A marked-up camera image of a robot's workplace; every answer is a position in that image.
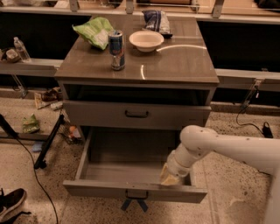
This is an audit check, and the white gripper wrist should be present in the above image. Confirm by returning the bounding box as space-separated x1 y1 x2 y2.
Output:
159 143 205 186

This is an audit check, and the grey drawer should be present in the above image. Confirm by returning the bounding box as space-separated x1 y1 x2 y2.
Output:
63 127 207 203
64 100 211 130

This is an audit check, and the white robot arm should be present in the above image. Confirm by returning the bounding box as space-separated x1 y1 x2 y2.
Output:
160 125 280 224

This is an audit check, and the grey drawer cabinet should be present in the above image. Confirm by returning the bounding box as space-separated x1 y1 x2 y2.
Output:
53 13 221 138

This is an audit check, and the blue tape cross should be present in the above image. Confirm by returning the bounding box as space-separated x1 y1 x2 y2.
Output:
121 199 148 213

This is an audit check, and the black power adapter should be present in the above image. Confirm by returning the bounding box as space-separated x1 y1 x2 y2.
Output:
262 122 273 138

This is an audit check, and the black tripod leg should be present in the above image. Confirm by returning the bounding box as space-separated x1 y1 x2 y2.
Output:
34 115 64 170

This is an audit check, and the white bowl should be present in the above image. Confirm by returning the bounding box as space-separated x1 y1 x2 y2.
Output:
129 31 164 53

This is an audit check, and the crumpled snack wrapper on floor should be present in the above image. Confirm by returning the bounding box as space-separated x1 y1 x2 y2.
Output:
34 87 62 109

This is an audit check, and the blue energy drink can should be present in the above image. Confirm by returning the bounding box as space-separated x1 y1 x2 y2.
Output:
108 30 125 71

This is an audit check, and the small green bag on floor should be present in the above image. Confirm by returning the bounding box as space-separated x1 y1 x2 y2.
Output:
22 114 40 134

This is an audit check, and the black sneaker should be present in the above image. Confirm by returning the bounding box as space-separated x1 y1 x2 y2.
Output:
0 188 26 224

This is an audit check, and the blue white snack bag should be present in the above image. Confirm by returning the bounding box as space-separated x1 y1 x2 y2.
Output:
143 10 172 39

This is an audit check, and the green chip bag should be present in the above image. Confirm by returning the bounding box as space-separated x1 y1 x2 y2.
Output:
73 17 114 50

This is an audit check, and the clear water bottle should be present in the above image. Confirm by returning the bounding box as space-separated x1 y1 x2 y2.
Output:
14 37 32 63

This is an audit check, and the round container on bench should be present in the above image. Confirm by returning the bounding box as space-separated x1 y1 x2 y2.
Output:
0 48 20 63

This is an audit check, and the grey bench rail right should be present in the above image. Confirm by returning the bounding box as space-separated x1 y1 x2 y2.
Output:
216 69 280 92

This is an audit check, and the grey bench rail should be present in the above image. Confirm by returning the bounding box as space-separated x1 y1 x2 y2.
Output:
0 59 62 77
216 69 280 92

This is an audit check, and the black floor cable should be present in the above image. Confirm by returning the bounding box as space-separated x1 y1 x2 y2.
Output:
0 114 60 224

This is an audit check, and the grey bench rail left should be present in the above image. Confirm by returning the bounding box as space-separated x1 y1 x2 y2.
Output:
0 59 62 77

